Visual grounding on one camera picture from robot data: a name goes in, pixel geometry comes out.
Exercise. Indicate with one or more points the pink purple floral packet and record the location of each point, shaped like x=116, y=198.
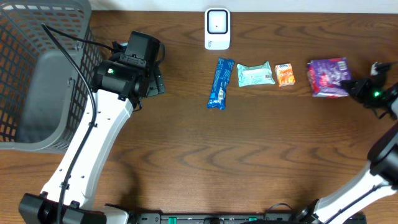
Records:
x=325, y=77

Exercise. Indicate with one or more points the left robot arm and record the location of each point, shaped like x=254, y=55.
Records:
x=115, y=93

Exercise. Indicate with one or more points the grey plastic mesh basket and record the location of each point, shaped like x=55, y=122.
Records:
x=47, y=55

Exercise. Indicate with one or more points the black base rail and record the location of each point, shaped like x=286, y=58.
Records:
x=214, y=218

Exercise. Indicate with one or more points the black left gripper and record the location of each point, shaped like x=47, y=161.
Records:
x=158, y=82

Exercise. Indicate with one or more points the teal wet wipes pack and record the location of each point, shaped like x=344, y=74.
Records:
x=257, y=75

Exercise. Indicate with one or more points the blue Oreo cookie pack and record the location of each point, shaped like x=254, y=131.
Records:
x=221, y=81

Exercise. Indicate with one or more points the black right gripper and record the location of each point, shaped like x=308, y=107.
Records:
x=354, y=87

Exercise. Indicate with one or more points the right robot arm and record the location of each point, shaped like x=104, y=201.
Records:
x=378, y=178

